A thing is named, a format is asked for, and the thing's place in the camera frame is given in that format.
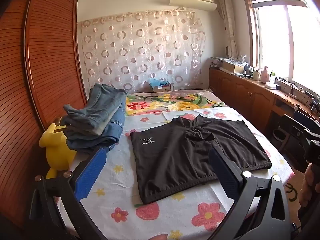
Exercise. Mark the circle patterned sheer curtain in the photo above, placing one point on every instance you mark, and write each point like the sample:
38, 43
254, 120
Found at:
137, 55

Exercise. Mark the white tissue box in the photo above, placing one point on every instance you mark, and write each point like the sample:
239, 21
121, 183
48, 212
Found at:
272, 85

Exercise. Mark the pink bottle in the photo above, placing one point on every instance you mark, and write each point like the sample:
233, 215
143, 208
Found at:
265, 75

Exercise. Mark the yellow plush toy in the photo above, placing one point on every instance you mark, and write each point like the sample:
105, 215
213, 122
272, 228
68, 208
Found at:
58, 155

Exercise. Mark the pile of patterned packets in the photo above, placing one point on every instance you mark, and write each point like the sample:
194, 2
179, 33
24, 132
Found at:
230, 59

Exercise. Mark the small cardboard box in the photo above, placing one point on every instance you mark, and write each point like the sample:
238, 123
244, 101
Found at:
162, 88

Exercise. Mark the dark wastebasket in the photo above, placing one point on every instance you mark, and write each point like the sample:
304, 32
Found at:
278, 135

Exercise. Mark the patterned window curtain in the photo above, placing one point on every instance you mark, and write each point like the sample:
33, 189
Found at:
228, 17

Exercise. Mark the blue plastic bag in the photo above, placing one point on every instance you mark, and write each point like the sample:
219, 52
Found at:
156, 82

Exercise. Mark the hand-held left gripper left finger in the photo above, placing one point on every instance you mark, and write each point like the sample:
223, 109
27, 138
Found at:
91, 172

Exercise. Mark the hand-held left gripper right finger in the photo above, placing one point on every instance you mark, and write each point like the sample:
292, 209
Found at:
221, 170

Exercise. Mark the person's right hand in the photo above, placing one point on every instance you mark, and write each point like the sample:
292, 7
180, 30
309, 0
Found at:
308, 187

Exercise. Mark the wooden slatted wardrobe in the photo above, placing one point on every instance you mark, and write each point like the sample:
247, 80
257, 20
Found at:
50, 55

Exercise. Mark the black pants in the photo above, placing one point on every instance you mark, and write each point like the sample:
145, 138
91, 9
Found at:
175, 155

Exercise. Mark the white jar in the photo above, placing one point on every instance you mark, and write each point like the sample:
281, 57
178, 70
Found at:
256, 75

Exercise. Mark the blue denim folded jeans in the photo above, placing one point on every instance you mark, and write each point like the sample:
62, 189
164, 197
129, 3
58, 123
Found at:
112, 132

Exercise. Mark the person's right forearm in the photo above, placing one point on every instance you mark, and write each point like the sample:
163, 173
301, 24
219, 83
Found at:
310, 221

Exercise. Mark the dark chair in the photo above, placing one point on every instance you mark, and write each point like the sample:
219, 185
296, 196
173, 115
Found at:
292, 130

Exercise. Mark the wooden framed window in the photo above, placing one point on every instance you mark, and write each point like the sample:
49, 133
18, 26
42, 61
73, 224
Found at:
275, 42

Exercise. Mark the wooden cabinet row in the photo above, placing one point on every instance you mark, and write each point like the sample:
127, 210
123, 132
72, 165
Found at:
240, 92

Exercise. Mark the grey-blue folded jeans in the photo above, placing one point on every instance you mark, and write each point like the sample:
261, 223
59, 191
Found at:
95, 115

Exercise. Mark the open beige carton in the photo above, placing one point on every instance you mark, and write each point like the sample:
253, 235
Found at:
232, 67

